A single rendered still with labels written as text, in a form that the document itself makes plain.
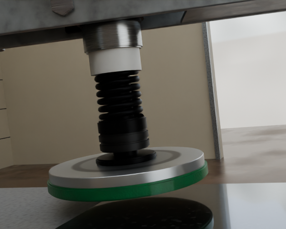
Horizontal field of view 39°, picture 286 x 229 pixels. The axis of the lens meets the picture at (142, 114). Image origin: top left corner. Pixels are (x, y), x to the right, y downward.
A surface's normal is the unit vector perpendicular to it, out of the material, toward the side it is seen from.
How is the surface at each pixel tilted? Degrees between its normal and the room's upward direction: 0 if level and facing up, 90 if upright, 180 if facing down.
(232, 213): 0
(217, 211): 0
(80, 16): 90
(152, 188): 90
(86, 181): 90
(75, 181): 90
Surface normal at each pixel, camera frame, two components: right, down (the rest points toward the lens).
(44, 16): -0.01, 0.05
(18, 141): -0.43, 0.10
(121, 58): 0.28, 0.02
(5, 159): 0.89, -0.08
